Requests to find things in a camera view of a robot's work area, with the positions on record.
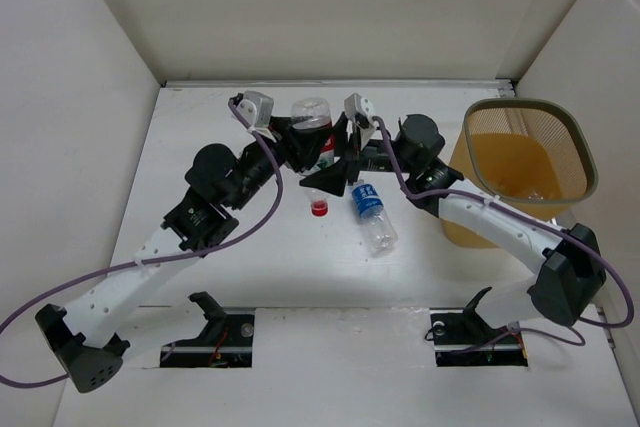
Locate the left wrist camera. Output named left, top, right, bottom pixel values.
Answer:
left=236, top=91, right=274, bottom=129

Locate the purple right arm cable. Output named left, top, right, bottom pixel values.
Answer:
left=372, top=115, right=632, bottom=351

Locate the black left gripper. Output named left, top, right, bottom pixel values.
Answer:
left=228, top=116, right=331, bottom=211

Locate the clear unlabelled plastic bottle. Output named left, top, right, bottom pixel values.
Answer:
left=520, top=186, right=549, bottom=202

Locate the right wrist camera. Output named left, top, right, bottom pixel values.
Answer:
left=344, top=93, right=376, bottom=130

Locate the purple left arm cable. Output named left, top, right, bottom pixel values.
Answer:
left=0, top=99, right=286, bottom=389

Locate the blue label bottle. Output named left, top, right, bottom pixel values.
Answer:
left=351, top=180, right=398, bottom=252

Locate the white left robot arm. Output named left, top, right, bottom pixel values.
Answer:
left=35, top=117, right=332, bottom=393

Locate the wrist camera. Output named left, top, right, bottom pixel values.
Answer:
left=236, top=91, right=274, bottom=129
left=344, top=93, right=376, bottom=130

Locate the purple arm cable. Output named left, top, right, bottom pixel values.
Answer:
left=0, top=99, right=286, bottom=389
left=372, top=115, right=632, bottom=351

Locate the aluminium rail at back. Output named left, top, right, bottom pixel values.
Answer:
left=163, top=79, right=516, bottom=98

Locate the red label plastic bottle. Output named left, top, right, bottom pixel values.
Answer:
left=289, top=95, right=335, bottom=218

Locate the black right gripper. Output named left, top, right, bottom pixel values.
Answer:
left=299, top=112, right=417, bottom=195

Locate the yellow mesh waste bin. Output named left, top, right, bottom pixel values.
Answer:
left=449, top=98, right=598, bottom=221

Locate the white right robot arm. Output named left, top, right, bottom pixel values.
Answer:
left=374, top=114, right=606, bottom=341

